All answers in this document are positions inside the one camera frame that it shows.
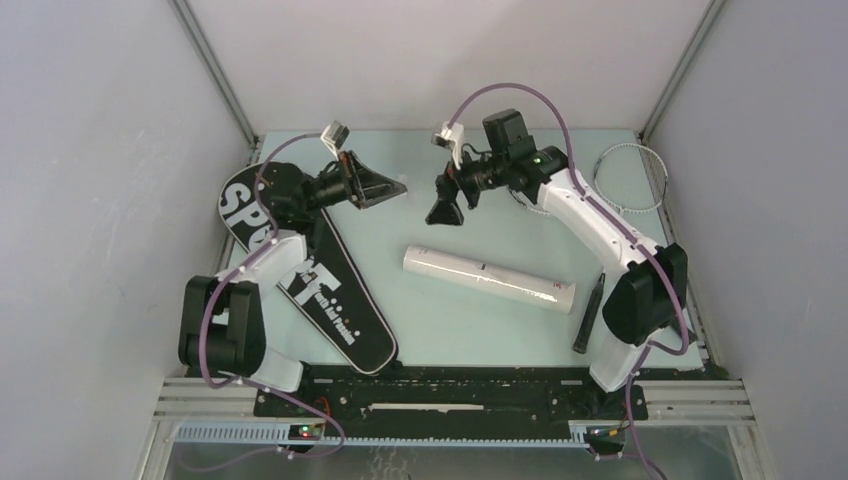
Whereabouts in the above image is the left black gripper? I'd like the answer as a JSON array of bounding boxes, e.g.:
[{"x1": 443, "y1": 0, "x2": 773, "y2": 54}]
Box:
[{"x1": 303, "y1": 152, "x2": 406, "y2": 214}]

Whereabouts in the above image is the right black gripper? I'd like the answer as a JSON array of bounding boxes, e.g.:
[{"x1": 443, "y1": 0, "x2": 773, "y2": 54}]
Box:
[{"x1": 427, "y1": 142, "x2": 510, "y2": 227}]

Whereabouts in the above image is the white shuttlecock tube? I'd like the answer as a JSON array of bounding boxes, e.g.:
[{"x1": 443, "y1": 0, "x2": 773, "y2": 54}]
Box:
[{"x1": 402, "y1": 245, "x2": 576, "y2": 313}]

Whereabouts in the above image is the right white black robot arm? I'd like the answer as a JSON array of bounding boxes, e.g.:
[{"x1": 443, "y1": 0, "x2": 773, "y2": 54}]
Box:
[{"x1": 426, "y1": 109, "x2": 688, "y2": 418}]

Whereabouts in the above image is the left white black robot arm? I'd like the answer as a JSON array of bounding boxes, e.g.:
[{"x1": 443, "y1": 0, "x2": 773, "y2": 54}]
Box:
[{"x1": 178, "y1": 151, "x2": 407, "y2": 417}]

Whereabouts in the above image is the right white badminton racket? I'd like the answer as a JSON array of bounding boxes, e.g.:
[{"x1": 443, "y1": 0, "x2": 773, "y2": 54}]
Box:
[{"x1": 592, "y1": 142, "x2": 700, "y2": 347}]

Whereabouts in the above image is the white badminton racket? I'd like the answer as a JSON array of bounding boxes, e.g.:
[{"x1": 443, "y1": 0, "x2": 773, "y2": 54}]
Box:
[
  {"x1": 592, "y1": 142, "x2": 700, "y2": 347},
  {"x1": 510, "y1": 187, "x2": 625, "y2": 353}
]

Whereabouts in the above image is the left white badminton racket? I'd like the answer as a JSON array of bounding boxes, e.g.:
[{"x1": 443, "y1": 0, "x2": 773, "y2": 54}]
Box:
[{"x1": 510, "y1": 187, "x2": 625, "y2": 353}]

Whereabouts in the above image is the black racket cover bag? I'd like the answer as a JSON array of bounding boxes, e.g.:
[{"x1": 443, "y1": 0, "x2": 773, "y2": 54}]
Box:
[{"x1": 218, "y1": 165, "x2": 399, "y2": 375}]

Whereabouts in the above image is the left electronics board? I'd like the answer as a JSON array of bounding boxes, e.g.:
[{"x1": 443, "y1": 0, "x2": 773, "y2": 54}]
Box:
[{"x1": 287, "y1": 423, "x2": 326, "y2": 441}]

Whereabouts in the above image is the electronics board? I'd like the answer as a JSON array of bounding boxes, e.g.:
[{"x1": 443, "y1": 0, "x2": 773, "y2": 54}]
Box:
[
  {"x1": 586, "y1": 428, "x2": 626, "y2": 461},
  {"x1": 287, "y1": 423, "x2": 326, "y2": 441}
]

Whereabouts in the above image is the right electronics board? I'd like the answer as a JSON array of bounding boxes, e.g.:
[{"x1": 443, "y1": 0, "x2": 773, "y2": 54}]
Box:
[{"x1": 586, "y1": 428, "x2": 626, "y2": 461}]

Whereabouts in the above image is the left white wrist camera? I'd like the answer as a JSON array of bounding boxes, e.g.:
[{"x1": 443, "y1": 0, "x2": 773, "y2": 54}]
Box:
[{"x1": 320, "y1": 120, "x2": 350, "y2": 157}]

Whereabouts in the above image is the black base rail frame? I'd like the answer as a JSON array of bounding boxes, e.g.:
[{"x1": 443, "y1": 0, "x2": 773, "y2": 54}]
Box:
[{"x1": 154, "y1": 365, "x2": 755, "y2": 451}]

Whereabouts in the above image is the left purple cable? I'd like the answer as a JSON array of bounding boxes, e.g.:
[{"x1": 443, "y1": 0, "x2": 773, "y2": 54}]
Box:
[{"x1": 198, "y1": 132, "x2": 347, "y2": 460}]

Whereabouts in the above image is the purple cable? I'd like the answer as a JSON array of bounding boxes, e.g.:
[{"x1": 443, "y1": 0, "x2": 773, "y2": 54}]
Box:
[
  {"x1": 445, "y1": 82, "x2": 694, "y2": 478},
  {"x1": 198, "y1": 132, "x2": 347, "y2": 460}
]

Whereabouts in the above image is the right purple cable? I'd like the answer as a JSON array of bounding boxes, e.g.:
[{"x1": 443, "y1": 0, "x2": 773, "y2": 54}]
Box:
[{"x1": 445, "y1": 82, "x2": 694, "y2": 478}]

